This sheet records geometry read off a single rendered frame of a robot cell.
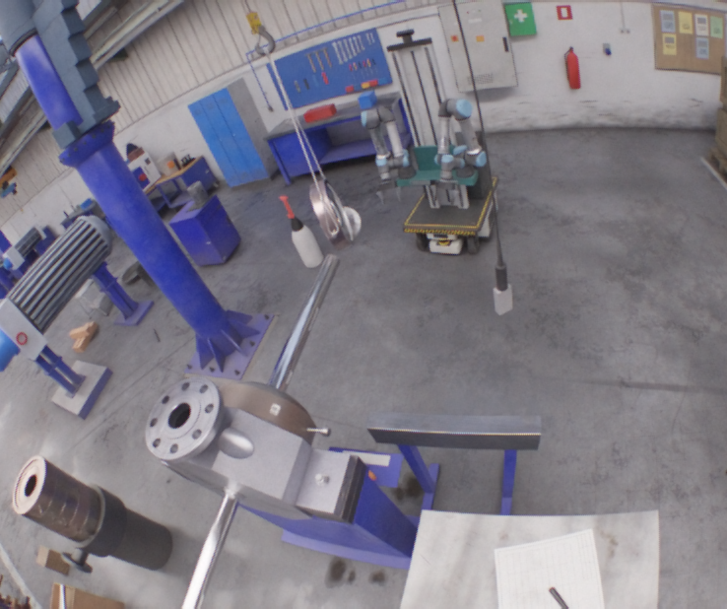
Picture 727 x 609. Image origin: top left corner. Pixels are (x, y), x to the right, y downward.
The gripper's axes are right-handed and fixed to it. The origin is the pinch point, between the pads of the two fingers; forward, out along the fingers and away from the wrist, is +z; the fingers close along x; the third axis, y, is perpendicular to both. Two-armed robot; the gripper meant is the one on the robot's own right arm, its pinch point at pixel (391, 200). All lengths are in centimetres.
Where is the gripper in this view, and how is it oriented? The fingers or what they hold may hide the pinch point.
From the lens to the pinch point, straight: 283.5
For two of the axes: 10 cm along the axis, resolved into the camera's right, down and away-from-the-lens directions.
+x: -8.5, 0.7, 5.2
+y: 4.6, -3.9, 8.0
